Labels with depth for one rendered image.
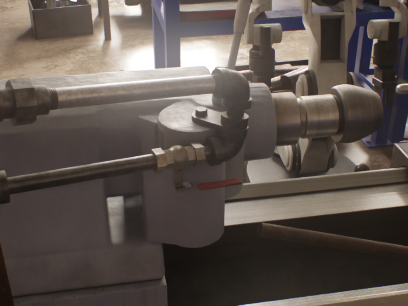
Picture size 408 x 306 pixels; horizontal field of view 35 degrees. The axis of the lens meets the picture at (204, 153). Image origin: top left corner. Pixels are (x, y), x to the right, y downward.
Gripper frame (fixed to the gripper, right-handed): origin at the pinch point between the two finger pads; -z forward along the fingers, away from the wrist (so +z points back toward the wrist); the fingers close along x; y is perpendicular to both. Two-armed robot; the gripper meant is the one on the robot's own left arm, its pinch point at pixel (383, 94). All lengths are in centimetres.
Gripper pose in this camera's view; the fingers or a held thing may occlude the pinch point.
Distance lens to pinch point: 238.7
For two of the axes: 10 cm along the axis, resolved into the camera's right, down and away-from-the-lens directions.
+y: 9.9, -0.6, 1.1
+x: 1.2, 3.1, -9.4
